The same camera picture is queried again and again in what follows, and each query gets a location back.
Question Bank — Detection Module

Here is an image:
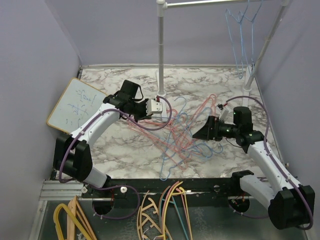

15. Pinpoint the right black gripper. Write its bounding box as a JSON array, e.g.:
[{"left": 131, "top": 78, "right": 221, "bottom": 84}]
[{"left": 193, "top": 115, "right": 241, "bottom": 141}]

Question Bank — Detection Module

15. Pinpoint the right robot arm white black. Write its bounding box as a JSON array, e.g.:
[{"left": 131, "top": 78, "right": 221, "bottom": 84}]
[{"left": 192, "top": 106, "right": 315, "bottom": 230}]

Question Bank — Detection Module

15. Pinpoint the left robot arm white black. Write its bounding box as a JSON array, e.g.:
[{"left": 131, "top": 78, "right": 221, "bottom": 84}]
[{"left": 53, "top": 80, "right": 148, "bottom": 198}]

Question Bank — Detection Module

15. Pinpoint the pink plastic hanger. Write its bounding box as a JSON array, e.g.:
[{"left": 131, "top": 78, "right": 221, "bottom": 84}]
[{"left": 159, "top": 181, "right": 193, "bottom": 240}]

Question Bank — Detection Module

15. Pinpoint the small yellow-framed whiteboard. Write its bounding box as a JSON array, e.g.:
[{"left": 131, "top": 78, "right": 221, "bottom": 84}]
[{"left": 46, "top": 77, "right": 107, "bottom": 133}]

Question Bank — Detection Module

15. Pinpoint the yellow plastic hanger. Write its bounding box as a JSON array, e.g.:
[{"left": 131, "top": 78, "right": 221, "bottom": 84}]
[{"left": 158, "top": 182, "right": 192, "bottom": 240}]

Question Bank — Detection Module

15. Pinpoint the teal plastic hanger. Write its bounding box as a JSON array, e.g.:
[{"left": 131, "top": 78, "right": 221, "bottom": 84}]
[{"left": 159, "top": 197, "right": 189, "bottom": 240}]

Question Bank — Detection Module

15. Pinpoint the tan plastic hanger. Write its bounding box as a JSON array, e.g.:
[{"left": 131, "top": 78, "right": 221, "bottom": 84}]
[{"left": 136, "top": 197, "right": 163, "bottom": 240}]

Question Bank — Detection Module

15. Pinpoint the wooden hanger lower left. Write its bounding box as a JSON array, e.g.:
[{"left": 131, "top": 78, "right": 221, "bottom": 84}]
[{"left": 66, "top": 196, "right": 97, "bottom": 240}]

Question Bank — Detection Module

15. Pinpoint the yellow hanger lower left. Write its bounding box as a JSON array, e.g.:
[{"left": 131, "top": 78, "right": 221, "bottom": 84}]
[{"left": 52, "top": 203, "right": 94, "bottom": 240}]

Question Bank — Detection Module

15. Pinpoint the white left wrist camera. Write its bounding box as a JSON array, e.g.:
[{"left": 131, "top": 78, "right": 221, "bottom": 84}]
[{"left": 146, "top": 98, "right": 163, "bottom": 119}]

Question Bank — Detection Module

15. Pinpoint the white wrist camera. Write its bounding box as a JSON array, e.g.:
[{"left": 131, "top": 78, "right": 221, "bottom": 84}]
[
  {"left": 217, "top": 103, "right": 230, "bottom": 122},
  {"left": 146, "top": 98, "right": 163, "bottom": 119}
]

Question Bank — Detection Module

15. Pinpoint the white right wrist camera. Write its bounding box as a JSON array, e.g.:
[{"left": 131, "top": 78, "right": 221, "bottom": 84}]
[{"left": 217, "top": 103, "right": 230, "bottom": 122}]

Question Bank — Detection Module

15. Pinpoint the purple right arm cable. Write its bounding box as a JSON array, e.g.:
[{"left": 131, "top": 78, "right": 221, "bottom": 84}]
[{"left": 226, "top": 96, "right": 315, "bottom": 230}]

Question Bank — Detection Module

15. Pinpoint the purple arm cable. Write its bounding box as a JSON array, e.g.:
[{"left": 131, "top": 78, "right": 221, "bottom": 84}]
[
  {"left": 57, "top": 96, "right": 173, "bottom": 220},
  {"left": 226, "top": 96, "right": 315, "bottom": 230}
]

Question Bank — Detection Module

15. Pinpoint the white clothes rack frame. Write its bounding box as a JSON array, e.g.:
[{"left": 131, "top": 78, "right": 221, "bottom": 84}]
[{"left": 154, "top": 0, "right": 293, "bottom": 121}]

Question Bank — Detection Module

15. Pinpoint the black front rail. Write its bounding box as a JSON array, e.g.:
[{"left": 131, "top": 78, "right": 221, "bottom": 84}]
[{"left": 82, "top": 177, "right": 248, "bottom": 209}]

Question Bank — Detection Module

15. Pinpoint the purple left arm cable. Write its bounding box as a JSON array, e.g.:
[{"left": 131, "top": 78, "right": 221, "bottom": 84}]
[{"left": 57, "top": 96, "right": 173, "bottom": 220}]

